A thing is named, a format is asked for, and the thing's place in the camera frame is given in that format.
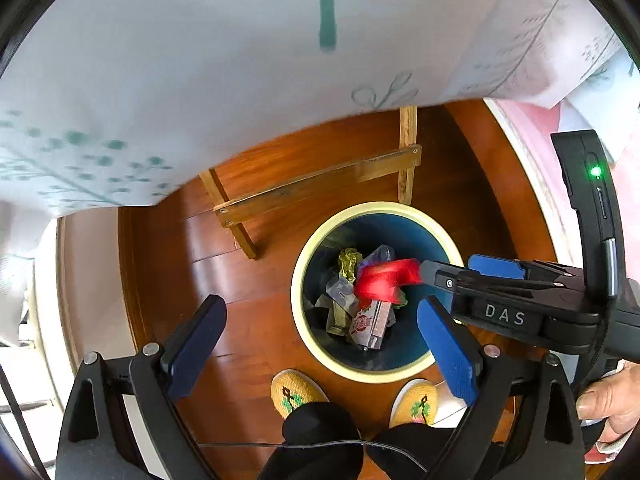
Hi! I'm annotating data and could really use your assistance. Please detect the wooden table frame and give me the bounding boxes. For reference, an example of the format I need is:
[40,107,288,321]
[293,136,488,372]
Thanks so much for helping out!
[199,105,422,260]

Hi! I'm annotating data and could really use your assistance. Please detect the yellow paper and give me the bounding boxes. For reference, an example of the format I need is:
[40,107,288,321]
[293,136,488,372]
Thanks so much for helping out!
[337,248,363,281]

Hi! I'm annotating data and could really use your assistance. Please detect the red foil packet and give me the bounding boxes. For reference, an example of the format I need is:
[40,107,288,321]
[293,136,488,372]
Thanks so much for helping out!
[355,258,423,305]

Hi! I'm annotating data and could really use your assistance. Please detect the grey blue plastic wrapper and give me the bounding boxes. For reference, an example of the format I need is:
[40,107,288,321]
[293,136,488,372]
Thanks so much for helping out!
[362,244,397,268]

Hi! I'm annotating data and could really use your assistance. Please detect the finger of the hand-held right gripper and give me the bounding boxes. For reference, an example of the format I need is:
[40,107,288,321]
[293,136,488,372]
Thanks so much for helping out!
[419,259,552,299]
[467,254,584,283]

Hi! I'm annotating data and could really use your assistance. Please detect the person's black pants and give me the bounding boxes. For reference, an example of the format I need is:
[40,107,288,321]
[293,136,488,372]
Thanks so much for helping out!
[257,401,506,480]

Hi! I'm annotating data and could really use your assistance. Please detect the pink carton box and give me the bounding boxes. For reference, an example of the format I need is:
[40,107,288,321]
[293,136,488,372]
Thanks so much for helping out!
[350,300,396,351]

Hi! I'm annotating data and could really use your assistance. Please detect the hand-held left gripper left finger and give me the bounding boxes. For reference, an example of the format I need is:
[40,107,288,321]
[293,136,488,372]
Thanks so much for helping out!
[55,294,228,480]

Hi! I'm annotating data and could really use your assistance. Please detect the blue cream-rimmed trash bin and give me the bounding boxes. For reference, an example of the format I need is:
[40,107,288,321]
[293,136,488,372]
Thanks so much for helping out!
[291,201,466,380]

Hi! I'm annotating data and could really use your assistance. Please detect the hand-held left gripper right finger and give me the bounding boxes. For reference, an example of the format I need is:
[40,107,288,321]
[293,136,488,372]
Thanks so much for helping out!
[416,296,586,480]

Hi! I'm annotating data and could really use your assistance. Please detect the person's right hand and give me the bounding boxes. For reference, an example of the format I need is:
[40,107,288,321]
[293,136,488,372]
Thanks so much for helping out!
[575,362,640,443]

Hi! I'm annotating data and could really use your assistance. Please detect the tree print tablecloth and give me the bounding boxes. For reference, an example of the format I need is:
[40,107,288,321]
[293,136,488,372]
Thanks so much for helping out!
[0,0,640,218]

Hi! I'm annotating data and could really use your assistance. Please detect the yellow embroidered slipper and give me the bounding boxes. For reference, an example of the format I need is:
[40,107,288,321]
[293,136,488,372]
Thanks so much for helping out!
[270,369,331,421]
[389,379,439,428]

